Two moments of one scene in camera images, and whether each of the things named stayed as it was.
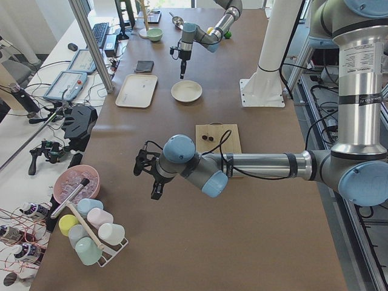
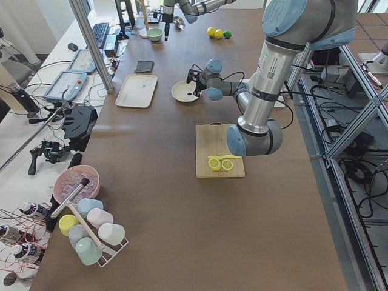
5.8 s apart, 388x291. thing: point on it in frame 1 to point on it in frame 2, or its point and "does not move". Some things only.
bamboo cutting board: [217, 138] does not move
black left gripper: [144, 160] to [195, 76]
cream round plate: [186, 90] does not move
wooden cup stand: [143, 33] does not move
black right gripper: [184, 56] to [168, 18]
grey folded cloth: [144, 66] does not move
